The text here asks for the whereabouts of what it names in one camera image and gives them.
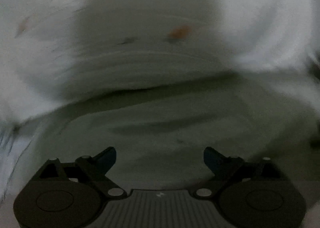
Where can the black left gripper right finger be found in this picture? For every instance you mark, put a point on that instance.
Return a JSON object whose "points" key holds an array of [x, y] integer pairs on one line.
{"points": [[232, 174]]}

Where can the blue patterned white cloth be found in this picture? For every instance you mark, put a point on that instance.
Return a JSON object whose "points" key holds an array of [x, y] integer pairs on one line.
{"points": [[14, 141]]}

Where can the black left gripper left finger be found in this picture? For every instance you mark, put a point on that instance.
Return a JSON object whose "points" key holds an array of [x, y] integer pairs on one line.
{"points": [[90, 170]]}

